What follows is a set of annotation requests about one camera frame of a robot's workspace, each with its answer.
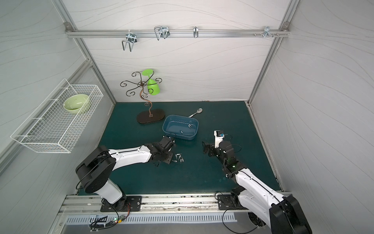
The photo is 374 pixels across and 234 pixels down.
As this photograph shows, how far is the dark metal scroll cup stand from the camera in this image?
0.88 m

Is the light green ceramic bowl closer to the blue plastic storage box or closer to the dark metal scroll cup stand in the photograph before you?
the dark metal scroll cup stand

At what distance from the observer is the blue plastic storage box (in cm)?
98

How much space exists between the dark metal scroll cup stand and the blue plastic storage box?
0.07 meters

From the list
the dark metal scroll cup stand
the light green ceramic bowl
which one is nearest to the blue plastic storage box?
the dark metal scroll cup stand
